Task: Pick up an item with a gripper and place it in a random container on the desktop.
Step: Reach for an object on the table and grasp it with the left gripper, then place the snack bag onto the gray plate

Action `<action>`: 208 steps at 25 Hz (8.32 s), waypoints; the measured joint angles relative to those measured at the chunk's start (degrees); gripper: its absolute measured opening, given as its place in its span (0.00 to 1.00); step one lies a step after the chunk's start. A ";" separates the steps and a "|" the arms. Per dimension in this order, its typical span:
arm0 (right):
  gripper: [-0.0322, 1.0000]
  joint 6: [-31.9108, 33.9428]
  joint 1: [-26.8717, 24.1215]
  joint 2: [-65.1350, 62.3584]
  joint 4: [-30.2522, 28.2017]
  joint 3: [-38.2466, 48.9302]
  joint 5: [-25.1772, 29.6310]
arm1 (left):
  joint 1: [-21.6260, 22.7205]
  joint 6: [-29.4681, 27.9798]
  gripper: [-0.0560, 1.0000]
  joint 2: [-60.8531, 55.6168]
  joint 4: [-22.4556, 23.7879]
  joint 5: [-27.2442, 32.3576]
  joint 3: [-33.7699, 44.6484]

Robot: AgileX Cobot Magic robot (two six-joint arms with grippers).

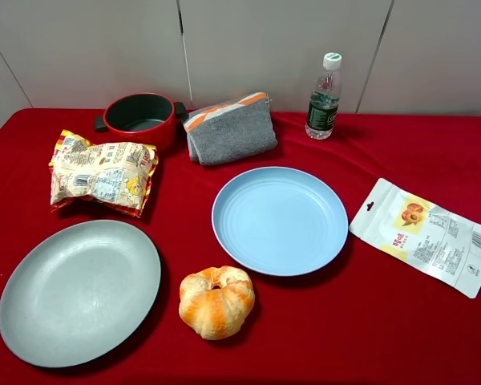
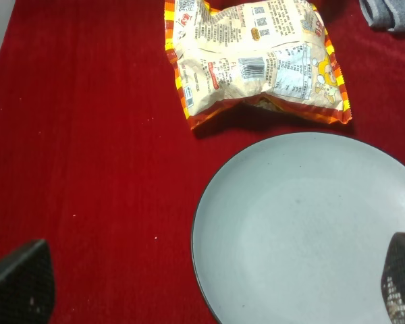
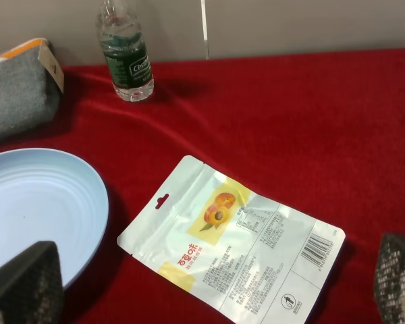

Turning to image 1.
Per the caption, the grey green oval plate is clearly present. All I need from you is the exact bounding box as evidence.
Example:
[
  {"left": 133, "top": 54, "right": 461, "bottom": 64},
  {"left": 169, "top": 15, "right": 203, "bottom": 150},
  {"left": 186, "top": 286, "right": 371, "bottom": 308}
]
[{"left": 0, "top": 220, "right": 161, "bottom": 368}]

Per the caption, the orange white bread bun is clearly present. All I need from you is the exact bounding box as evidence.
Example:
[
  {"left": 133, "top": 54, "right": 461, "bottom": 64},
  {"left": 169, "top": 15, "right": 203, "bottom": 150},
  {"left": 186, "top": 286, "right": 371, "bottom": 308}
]
[{"left": 179, "top": 266, "right": 255, "bottom": 340}]

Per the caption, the light blue round plate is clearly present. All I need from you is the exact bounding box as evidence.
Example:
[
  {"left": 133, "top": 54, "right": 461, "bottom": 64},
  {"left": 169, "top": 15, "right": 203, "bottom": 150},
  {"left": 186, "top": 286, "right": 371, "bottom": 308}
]
[{"left": 212, "top": 167, "right": 349, "bottom": 277}]

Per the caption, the red cooking pot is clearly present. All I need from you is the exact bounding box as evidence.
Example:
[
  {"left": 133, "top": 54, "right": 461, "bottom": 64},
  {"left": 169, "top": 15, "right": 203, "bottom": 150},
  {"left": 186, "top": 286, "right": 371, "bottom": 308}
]
[{"left": 94, "top": 92, "right": 188, "bottom": 151}]

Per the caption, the yellow red snack bag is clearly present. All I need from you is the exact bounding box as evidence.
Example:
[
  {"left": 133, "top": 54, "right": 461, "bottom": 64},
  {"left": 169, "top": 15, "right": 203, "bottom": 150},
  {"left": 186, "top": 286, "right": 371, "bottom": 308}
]
[{"left": 49, "top": 130, "right": 159, "bottom": 217}]

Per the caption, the grey folded towel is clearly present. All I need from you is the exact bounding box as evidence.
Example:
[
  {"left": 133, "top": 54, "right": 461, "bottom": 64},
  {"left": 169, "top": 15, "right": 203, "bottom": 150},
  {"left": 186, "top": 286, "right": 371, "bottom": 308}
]
[{"left": 184, "top": 92, "right": 277, "bottom": 166}]

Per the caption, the red tablecloth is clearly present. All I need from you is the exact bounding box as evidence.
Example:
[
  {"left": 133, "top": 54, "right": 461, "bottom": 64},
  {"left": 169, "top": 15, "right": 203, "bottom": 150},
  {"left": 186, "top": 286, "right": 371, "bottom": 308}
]
[{"left": 0, "top": 108, "right": 481, "bottom": 384}]

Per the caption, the white dried fruit pouch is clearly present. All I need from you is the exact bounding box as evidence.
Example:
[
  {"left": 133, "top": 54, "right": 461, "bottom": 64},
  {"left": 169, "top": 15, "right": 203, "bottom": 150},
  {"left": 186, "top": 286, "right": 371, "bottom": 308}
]
[{"left": 349, "top": 178, "right": 481, "bottom": 299}]

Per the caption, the clear plastic water bottle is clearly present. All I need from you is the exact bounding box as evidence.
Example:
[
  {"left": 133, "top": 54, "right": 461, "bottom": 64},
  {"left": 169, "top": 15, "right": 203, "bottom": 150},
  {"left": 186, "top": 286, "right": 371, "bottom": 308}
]
[{"left": 305, "top": 52, "right": 342, "bottom": 140}]

